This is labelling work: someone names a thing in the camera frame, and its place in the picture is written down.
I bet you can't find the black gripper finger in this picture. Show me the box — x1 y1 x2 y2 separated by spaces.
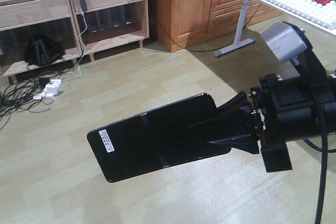
217 91 249 114
187 108 259 154

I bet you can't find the black smartphone with sticker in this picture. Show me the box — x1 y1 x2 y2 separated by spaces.
87 93 231 183

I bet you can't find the white desk with metal leg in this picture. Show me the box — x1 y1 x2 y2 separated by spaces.
214 0 335 57

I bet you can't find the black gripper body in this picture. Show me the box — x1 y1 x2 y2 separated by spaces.
250 73 292 173

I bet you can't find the orange wooden drawer cabinet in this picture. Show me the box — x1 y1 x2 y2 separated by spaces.
146 0 283 54

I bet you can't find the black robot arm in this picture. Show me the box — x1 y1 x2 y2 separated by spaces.
187 50 335 173

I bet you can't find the black pyramid device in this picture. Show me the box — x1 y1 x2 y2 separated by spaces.
24 35 65 67

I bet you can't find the white power strip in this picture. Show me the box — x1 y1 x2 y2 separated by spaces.
33 78 62 100

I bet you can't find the black camera cable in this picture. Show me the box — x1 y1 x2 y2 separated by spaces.
291 58 336 224

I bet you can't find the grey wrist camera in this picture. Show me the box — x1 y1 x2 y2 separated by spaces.
260 22 312 67

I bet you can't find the wooden shelf cabinet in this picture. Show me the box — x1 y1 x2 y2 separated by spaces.
1 0 149 79

